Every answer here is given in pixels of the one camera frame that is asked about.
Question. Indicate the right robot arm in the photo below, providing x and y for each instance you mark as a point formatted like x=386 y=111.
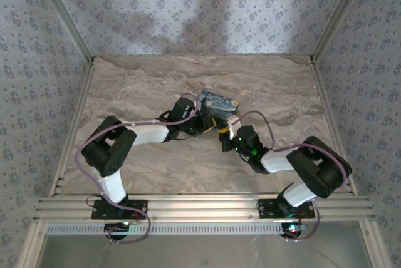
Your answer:
x=316 y=168

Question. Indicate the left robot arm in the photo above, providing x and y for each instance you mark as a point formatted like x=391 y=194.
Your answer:
x=112 y=155

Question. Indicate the starry night painted box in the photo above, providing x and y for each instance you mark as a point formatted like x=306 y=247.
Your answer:
x=219 y=103

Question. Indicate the small controller board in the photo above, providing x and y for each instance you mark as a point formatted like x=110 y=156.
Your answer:
x=117 y=228
x=293 y=229

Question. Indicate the aluminium mounting rail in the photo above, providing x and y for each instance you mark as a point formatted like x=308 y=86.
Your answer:
x=203 y=207

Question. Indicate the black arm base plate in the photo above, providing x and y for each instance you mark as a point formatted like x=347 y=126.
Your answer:
x=138 y=208
x=266 y=208

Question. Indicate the aluminium frame bar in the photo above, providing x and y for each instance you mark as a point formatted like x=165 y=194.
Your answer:
x=73 y=124
x=332 y=124

